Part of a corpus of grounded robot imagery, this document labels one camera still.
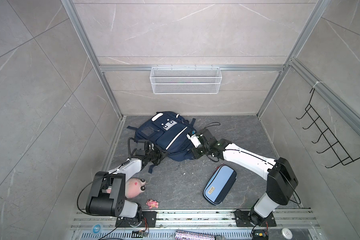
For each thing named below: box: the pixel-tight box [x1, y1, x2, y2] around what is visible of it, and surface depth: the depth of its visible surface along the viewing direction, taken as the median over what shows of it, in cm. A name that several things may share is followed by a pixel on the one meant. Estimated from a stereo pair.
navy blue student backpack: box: [126, 111, 197, 174], surface depth 100 cm
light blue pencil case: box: [203, 164, 238, 206], surface depth 83 cm
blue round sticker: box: [93, 224, 101, 234], surface depth 72 cm
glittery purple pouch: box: [174, 230, 216, 240], surface depth 67 cm
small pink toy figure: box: [145, 199, 160, 209], surface depth 78 cm
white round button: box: [281, 227, 293, 240], surface depth 71 cm
